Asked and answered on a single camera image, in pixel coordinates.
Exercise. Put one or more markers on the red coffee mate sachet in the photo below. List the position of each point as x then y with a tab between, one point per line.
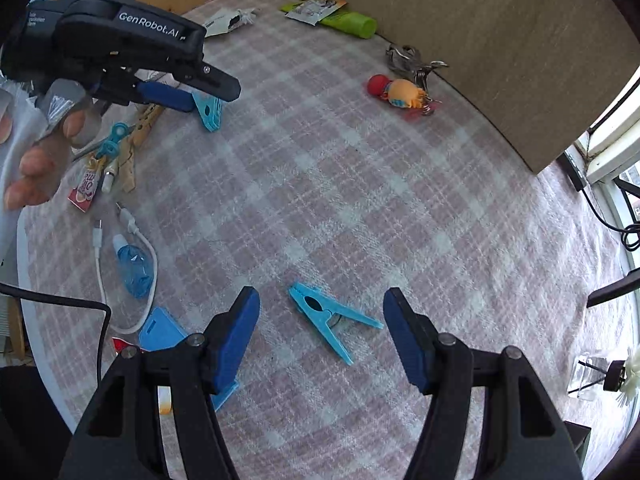
83	193

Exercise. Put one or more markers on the orange toy keychain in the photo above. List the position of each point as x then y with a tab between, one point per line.
403	94

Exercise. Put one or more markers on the wooden backboard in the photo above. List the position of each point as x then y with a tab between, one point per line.
540	70

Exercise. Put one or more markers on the small red snack sachet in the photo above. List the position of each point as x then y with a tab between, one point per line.
119	344

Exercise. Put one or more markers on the teal clothes peg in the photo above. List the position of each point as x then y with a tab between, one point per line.
319	309
210	110

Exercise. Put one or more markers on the green plastic tube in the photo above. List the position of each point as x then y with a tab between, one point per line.
352	23

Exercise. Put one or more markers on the blue sanitizer bottle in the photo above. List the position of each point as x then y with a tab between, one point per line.
135	267

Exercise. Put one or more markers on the metal carabiner clip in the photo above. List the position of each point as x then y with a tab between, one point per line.
407	62

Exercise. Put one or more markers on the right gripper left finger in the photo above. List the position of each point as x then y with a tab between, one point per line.
119	435

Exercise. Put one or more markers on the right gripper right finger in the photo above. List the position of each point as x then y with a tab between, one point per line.
523	435

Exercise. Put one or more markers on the blue phone stand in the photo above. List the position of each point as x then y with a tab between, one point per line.
161	331

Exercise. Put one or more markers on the wooden clothes peg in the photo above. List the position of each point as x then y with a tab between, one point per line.
138	135

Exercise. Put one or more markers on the grey plastic spoon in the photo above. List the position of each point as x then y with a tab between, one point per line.
88	149

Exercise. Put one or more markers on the white flower vase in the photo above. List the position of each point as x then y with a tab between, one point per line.
594	372

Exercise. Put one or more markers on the small white tube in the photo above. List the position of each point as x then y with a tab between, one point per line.
110	174

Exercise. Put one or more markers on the person left hand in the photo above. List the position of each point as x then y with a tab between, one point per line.
39	135

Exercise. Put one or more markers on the big blue clothes peg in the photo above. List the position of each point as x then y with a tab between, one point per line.
109	148

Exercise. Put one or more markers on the black tray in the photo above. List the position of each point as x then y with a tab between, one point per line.
580	437

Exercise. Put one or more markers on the black tripod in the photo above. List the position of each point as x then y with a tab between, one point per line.
622	287

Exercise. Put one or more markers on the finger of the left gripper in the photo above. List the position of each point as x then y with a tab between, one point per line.
154	92

